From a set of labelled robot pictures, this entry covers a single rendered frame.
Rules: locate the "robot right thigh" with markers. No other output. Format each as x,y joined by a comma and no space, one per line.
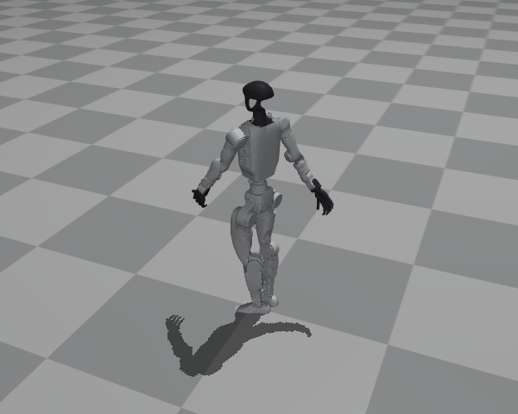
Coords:
264,227

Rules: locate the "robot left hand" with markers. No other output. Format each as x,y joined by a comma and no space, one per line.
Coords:
199,197

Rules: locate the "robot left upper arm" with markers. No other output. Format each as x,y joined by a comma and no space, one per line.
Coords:
234,140

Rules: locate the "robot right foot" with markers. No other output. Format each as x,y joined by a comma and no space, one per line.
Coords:
272,300

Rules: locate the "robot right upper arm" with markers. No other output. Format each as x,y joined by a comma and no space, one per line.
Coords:
288,140

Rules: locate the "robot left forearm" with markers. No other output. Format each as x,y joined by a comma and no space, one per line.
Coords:
210,178

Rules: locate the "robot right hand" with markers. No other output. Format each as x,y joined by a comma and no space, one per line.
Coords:
322,197

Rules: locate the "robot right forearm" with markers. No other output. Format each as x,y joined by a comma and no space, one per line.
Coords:
303,170

